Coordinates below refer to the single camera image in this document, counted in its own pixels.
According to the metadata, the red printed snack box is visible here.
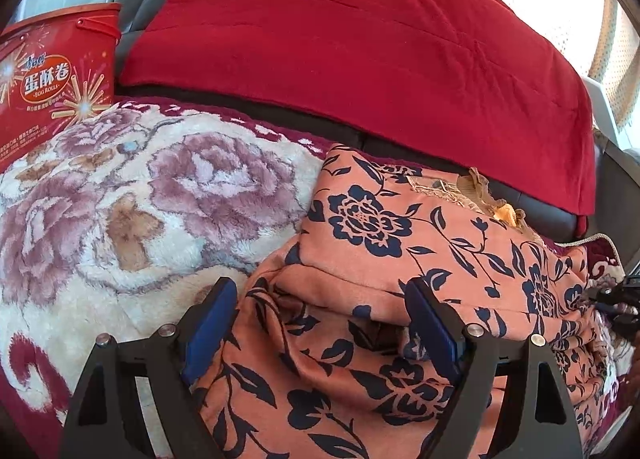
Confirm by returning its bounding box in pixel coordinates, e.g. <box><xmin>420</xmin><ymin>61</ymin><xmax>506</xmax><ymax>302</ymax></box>
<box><xmin>0</xmin><ymin>3</ymin><xmax>122</xmax><ymax>174</ymax></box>

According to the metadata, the red fleece throw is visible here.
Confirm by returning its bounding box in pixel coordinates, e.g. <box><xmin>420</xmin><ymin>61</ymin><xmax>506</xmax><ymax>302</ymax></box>
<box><xmin>119</xmin><ymin>0</ymin><xmax>598</xmax><ymax>232</ymax></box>

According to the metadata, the floral plush blanket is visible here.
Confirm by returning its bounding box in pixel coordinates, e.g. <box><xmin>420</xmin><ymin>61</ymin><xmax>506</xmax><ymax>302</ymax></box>
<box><xmin>0</xmin><ymin>96</ymin><xmax>640</xmax><ymax>459</ymax></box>

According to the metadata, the white plastic object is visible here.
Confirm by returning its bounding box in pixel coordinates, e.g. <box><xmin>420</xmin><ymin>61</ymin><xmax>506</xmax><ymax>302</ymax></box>
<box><xmin>582</xmin><ymin>76</ymin><xmax>624</xmax><ymax>144</ymax></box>

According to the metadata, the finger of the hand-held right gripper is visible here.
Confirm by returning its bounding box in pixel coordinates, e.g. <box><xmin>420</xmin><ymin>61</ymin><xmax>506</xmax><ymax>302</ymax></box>
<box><xmin>586</xmin><ymin>274</ymin><xmax>640</xmax><ymax>340</ymax></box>

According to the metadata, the dark leather sofa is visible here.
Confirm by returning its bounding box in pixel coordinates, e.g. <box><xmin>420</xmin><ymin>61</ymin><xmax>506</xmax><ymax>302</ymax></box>
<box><xmin>115</xmin><ymin>0</ymin><xmax>640</xmax><ymax>265</ymax></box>

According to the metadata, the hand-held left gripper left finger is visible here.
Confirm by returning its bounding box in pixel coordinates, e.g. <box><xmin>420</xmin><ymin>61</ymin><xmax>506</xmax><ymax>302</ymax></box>
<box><xmin>60</xmin><ymin>277</ymin><xmax>239</xmax><ymax>459</ymax></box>

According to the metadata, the orange floral garment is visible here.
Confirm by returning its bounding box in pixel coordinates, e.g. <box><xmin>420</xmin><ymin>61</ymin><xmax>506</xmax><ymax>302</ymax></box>
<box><xmin>192</xmin><ymin>143</ymin><xmax>616</xmax><ymax>459</ymax></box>

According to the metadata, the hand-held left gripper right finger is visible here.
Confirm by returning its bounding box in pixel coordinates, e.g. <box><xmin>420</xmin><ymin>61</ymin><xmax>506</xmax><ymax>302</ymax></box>
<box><xmin>404</xmin><ymin>279</ymin><xmax>586</xmax><ymax>459</ymax></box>

